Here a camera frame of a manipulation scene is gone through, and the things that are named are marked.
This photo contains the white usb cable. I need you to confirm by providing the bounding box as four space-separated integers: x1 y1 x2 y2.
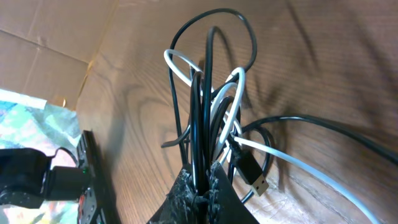
163 49 382 224

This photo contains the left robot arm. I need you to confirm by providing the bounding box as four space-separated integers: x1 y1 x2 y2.
1 148 91 209

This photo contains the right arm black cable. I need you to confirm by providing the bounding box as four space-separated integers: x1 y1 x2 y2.
241 114 398 166

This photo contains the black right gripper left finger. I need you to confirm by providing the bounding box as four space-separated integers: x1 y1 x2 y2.
147 164 207 224

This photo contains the cardboard panel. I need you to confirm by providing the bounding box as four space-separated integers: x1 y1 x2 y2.
1 0 118 110

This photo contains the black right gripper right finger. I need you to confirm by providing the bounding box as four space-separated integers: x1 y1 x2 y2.
207 162 259 224

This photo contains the thin black usb cable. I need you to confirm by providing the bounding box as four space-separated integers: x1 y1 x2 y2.
167 7 258 166

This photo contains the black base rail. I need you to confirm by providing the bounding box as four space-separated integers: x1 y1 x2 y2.
77 130 121 224

